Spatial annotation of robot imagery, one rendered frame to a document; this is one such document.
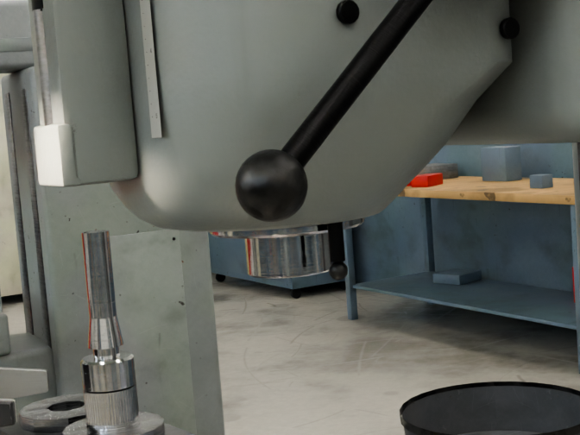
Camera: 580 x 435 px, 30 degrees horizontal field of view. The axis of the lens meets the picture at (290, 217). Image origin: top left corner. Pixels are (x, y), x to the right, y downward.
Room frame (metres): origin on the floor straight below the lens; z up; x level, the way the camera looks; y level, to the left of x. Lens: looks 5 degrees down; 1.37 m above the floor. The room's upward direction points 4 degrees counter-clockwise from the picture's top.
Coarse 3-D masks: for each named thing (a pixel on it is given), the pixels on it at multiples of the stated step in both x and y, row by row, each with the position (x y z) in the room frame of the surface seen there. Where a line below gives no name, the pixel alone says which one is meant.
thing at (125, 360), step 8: (120, 352) 0.94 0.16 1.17; (128, 352) 0.94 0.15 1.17; (88, 360) 0.92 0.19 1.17; (96, 360) 0.92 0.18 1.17; (104, 360) 0.92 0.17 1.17; (112, 360) 0.91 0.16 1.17; (120, 360) 0.91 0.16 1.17; (128, 360) 0.92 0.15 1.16; (88, 368) 0.91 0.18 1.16; (96, 368) 0.91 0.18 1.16; (104, 368) 0.91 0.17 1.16; (112, 368) 0.91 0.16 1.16; (120, 368) 0.91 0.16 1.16; (128, 368) 0.92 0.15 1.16
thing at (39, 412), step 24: (24, 408) 1.01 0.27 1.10; (48, 408) 1.01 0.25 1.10; (72, 408) 1.03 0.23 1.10; (0, 432) 0.99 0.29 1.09; (24, 432) 0.98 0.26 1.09; (48, 432) 0.97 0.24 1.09; (72, 432) 0.92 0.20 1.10; (120, 432) 0.91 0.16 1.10; (144, 432) 0.90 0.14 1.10; (168, 432) 0.94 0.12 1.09
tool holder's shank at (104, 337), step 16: (96, 240) 0.92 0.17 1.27; (96, 256) 0.92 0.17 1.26; (96, 272) 0.92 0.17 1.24; (112, 272) 0.93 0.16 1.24; (96, 288) 0.92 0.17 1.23; (112, 288) 0.93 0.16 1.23; (96, 304) 0.92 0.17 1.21; (112, 304) 0.93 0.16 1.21; (96, 320) 0.92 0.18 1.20; (112, 320) 0.92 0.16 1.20; (96, 336) 0.92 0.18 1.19; (112, 336) 0.92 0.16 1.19; (96, 352) 0.92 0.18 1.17; (112, 352) 0.92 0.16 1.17
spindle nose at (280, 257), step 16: (256, 240) 0.57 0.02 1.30; (272, 240) 0.56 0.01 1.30; (288, 240) 0.56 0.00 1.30; (304, 240) 0.56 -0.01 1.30; (320, 240) 0.57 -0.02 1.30; (256, 256) 0.57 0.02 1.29; (272, 256) 0.56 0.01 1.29; (288, 256) 0.56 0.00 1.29; (304, 256) 0.56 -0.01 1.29; (320, 256) 0.57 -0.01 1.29; (256, 272) 0.57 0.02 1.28; (272, 272) 0.56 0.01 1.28; (288, 272) 0.56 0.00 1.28; (304, 272) 0.56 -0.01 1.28; (320, 272) 0.57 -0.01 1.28
